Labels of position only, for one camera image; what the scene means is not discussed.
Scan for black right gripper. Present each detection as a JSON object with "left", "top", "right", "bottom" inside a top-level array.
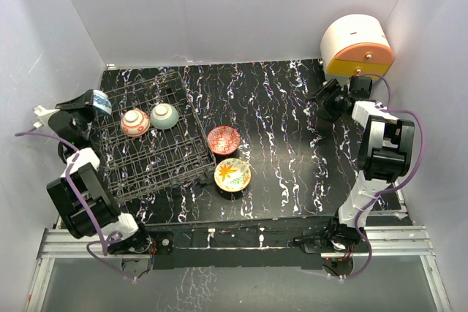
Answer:
[{"left": 306, "top": 79, "right": 351, "bottom": 123}]

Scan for blue patterned bowl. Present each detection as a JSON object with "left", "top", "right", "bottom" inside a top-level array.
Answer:
[{"left": 92, "top": 90, "right": 113, "bottom": 116}]

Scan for orange leaf patterned bowl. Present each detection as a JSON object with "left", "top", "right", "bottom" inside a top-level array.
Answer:
[{"left": 120, "top": 109, "right": 151, "bottom": 137}]

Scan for pale green ceramic bowl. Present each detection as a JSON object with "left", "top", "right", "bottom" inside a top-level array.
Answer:
[{"left": 150, "top": 103, "right": 179, "bottom": 130}]

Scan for red geometric patterned bowl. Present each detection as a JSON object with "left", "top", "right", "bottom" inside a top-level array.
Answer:
[{"left": 207, "top": 126, "right": 241, "bottom": 156}]

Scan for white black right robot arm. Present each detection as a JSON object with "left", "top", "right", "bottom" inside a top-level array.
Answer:
[{"left": 292, "top": 75, "right": 415, "bottom": 254}]

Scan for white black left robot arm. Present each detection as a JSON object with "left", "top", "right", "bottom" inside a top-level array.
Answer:
[{"left": 33, "top": 89, "right": 151, "bottom": 254}]

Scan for white round drawer cabinet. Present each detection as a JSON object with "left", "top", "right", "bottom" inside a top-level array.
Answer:
[{"left": 320, "top": 14, "right": 394, "bottom": 85}]

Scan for yellow star patterned bowl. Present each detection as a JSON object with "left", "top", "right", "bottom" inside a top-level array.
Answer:
[{"left": 214, "top": 158, "right": 252, "bottom": 192}]

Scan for grey wire dish rack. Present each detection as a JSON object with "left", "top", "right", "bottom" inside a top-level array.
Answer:
[{"left": 90, "top": 68, "right": 215, "bottom": 203}]

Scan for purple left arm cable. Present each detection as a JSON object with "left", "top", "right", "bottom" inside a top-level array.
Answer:
[{"left": 14, "top": 131, "right": 153, "bottom": 282}]

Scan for aluminium frame rail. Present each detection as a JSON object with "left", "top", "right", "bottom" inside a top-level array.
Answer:
[{"left": 26, "top": 220, "right": 451, "bottom": 311}]

